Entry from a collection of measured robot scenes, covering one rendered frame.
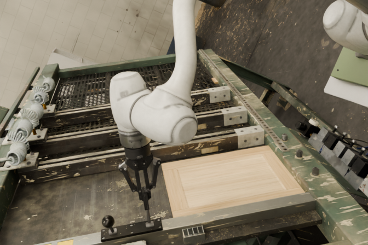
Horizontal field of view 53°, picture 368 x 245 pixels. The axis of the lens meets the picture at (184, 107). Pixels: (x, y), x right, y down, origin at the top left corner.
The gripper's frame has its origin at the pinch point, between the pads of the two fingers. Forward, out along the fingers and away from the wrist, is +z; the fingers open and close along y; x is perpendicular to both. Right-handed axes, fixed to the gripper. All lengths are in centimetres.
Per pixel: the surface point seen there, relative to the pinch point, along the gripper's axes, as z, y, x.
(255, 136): 11, 52, 44
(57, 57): 55, -91, 402
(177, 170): 14.7, 14.4, 33.1
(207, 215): 12.5, 19.5, 1.2
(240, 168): 15, 40, 27
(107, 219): 0.9, -12.1, -5.4
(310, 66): 33, 150, 176
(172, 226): 12.5, 7.1, -0.7
